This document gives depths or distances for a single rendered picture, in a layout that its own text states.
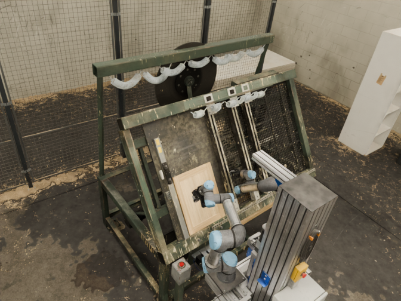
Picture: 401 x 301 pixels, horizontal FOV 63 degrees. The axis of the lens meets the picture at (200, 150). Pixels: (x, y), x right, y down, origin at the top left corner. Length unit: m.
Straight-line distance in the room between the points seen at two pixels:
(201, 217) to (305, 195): 1.38
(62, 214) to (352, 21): 6.55
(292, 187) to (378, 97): 4.33
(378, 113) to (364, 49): 1.97
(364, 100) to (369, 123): 0.41
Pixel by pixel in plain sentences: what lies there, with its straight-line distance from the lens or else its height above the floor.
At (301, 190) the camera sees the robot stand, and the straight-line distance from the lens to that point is 2.03.
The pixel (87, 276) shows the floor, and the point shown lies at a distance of 3.99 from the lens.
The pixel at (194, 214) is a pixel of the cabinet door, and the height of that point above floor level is 1.02.
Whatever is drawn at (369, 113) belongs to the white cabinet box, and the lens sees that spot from 6.32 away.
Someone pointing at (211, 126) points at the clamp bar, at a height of 1.65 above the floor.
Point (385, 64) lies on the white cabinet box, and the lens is 6.06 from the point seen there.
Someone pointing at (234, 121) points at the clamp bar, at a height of 1.63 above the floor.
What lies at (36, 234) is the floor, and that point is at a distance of 4.50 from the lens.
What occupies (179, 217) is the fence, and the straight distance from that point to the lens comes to 2.98.
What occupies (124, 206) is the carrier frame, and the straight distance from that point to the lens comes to 3.49.
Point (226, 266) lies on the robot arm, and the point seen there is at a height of 1.23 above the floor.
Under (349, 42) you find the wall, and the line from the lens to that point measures 7.96.
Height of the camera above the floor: 3.30
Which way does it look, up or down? 36 degrees down
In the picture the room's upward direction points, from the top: 6 degrees clockwise
